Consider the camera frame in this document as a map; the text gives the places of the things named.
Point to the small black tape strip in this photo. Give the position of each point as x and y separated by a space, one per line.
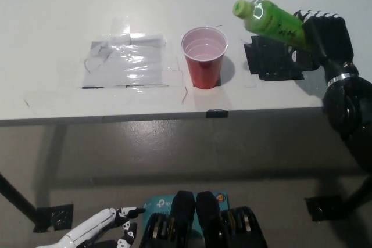
216 113

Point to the clear tape strip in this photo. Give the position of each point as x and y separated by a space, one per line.
120 27

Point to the red plastic cup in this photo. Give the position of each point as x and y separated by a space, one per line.
204 68

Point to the clear plastic taped sheet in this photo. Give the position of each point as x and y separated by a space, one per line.
116 68

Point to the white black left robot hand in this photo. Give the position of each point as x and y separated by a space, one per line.
90 227

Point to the green tea plastic bottle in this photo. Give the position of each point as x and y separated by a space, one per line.
270 23

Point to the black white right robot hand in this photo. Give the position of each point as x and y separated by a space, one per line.
328 39

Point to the black tape patch on desk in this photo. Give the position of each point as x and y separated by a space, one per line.
270 62

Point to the teal router box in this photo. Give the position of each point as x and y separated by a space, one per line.
158 204

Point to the black table leg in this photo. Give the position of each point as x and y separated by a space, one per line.
17 198

